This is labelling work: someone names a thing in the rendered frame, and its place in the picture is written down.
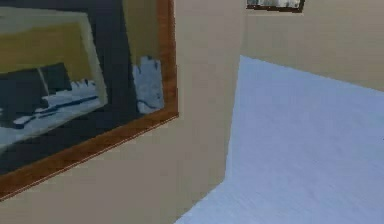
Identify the large wood-framed wall picture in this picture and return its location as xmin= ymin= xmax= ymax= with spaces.
xmin=0 ymin=0 xmax=180 ymax=202

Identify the small dark-framed wall picture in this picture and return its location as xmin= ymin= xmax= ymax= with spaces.
xmin=246 ymin=0 xmax=306 ymax=14

